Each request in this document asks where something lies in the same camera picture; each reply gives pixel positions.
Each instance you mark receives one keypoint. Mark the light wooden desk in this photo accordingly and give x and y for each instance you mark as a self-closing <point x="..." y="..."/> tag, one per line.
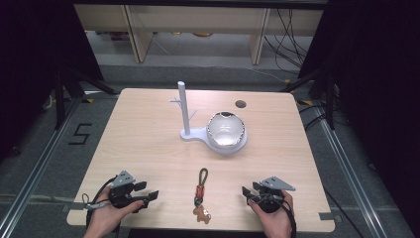
<point x="198" y="18"/>

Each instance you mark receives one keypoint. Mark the black curtain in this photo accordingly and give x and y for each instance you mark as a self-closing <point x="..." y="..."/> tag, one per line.
<point x="36" y="59"/>
<point x="379" y="82"/>

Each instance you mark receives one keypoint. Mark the person's right hand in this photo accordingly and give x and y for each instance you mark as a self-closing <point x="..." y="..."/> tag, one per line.
<point x="275" y="221"/>

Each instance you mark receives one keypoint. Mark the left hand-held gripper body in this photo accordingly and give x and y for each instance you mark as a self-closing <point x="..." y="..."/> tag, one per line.
<point x="120" y="193"/>

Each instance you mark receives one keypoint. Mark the white jewelry stand with post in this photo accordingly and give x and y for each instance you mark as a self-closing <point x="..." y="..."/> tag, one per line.
<point x="185" y="109"/>

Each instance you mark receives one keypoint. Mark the aluminium floor rail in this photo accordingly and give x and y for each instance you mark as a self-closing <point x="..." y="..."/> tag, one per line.
<point x="350" y="172"/>
<point x="36" y="168"/>

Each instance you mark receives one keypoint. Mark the black tripod stand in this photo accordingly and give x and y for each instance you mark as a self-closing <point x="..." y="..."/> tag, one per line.
<point x="325" y="92"/>
<point x="71" y="89"/>

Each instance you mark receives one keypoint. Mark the grey tape strip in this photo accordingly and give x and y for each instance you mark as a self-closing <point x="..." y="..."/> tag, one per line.
<point x="330" y="216"/>
<point x="74" y="206"/>

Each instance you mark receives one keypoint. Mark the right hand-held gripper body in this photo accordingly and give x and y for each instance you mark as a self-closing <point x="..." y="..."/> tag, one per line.
<point x="272" y="195"/>

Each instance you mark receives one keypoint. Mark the shiny metal bowl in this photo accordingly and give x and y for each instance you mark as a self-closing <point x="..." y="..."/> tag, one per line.
<point x="226" y="130"/>

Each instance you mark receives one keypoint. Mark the person's left hand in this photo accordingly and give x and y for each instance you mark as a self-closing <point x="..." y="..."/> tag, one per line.
<point x="105" y="214"/>

